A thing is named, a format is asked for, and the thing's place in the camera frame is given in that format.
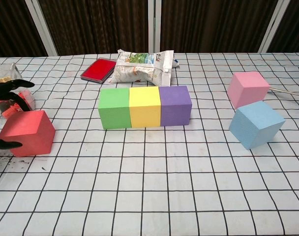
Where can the dark brown partition panel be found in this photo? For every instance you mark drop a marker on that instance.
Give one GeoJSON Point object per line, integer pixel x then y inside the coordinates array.
{"type": "Point", "coordinates": [95, 24]}
{"type": "Point", "coordinates": [11, 24]}
{"type": "Point", "coordinates": [213, 24]}
{"type": "Point", "coordinates": [294, 24]}

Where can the pink foam cube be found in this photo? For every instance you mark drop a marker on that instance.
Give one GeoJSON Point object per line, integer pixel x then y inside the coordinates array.
{"type": "Point", "coordinates": [248, 88]}

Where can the purple foam cube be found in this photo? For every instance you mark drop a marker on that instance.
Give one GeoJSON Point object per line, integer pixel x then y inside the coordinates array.
{"type": "Point", "coordinates": [175, 105]}

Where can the green foam cube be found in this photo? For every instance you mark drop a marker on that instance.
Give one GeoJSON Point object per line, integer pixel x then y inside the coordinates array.
{"type": "Point", "coordinates": [115, 108]}

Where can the crumpled white snack bag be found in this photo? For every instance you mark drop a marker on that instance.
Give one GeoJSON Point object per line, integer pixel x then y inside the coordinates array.
{"type": "Point", "coordinates": [139, 68]}

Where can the red foam cube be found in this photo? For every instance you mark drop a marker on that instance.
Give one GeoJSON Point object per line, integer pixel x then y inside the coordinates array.
{"type": "Point", "coordinates": [29, 130]}

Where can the yellow foam cube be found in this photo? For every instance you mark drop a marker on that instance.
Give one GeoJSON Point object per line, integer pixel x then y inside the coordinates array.
{"type": "Point", "coordinates": [145, 108]}

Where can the red ink pad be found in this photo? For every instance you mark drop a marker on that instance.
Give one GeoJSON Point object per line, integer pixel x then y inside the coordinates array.
{"type": "Point", "coordinates": [98, 70]}

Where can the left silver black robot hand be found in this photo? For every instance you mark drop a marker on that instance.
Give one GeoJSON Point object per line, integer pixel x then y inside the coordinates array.
{"type": "Point", "coordinates": [7, 88]}

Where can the blue white tube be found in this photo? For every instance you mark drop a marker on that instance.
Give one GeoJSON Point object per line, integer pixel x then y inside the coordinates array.
{"type": "Point", "coordinates": [176, 63]}

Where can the plastic bag of small items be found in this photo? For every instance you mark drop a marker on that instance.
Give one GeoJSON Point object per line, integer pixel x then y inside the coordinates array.
{"type": "Point", "coordinates": [27, 97]}

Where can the blue foam cube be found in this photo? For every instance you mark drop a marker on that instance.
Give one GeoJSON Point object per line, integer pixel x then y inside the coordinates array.
{"type": "Point", "coordinates": [255, 125]}

